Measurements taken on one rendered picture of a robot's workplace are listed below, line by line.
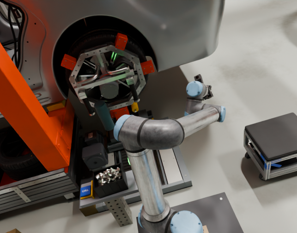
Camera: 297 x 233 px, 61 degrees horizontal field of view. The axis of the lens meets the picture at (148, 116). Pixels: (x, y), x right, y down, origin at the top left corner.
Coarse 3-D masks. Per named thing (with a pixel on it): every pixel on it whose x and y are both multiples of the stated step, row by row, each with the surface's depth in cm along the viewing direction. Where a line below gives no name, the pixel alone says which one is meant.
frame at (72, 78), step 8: (96, 48) 179; (104, 48) 175; (112, 48) 176; (80, 56) 176; (88, 56) 177; (128, 56) 182; (136, 56) 185; (80, 64) 180; (136, 64) 187; (72, 72) 183; (72, 80) 186; (144, 80) 197; (136, 88) 202; (112, 104) 211; (120, 104) 207; (128, 104) 208
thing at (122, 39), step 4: (116, 36) 178; (120, 36) 173; (124, 36) 176; (116, 40) 175; (120, 40) 174; (124, 40) 174; (116, 44) 175; (120, 44) 176; (124, 44) 176; (120, 48) 177; (124, 48) 178
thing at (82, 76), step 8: (112, 56) 191; (88, 64) 192; (112, 64) 195; (120, 64) 197; (80, 72) 214; (136, 72) 203; (80, 80) 205; (120, 80) 205; (136, 80) 207; (88, 88) 207; (96, 88) 222; (120, 88) 225; (128, 88) 217; (88, 96) 207; (96, 96) 213; (120, 96) 216
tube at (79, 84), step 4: (92, 56) 177; (96, 60) 179; (96, 64) 181; (96, 68) 178; (96, 72) 173; (92, 76) 169; (96, 76) 170; (84, 80) 168; (88, 80) 168; (92, 80) 169; (76, 84) 168; (80, 84) 169
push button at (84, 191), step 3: (87, 186) 169; (90, 186) 168; (81, 189) 168; (84, 189) 168; (87, 189) 167; (90, 189) 167; (81, 192) 166; (84, 192) 166; (87, 192) 165; (90, 192) 165; (81, 195) 165; (84, 195) 164; (87, 195) 164
